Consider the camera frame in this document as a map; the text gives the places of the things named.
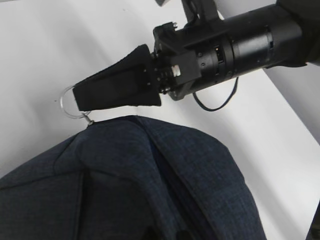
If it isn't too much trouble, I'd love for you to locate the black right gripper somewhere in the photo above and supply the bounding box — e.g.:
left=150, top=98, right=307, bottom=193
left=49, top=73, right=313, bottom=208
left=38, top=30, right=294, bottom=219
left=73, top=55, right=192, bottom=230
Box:
left=72, top=22, right=202, bottom=111

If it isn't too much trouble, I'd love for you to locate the metal zipper pull ring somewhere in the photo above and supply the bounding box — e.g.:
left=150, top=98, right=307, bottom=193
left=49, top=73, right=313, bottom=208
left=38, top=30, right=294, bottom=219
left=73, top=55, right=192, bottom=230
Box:
left=59, top=84, right=95, bottom=125

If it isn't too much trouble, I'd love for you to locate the navy blue lunch bag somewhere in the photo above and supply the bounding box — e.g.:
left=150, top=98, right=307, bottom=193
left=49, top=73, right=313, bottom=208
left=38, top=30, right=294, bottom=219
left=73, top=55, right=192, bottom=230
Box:
left=0, top=116, right=266, bottom=240

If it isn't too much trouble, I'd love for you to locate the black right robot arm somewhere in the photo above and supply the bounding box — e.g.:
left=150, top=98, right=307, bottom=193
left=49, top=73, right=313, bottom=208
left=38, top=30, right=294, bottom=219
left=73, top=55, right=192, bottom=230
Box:
left=72, top=0, right=320, bottom=112

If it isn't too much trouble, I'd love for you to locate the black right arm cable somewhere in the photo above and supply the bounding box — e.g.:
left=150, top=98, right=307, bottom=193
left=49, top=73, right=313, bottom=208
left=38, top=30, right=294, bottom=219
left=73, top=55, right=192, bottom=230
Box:
left=192, top=76, right=240, bottom=112

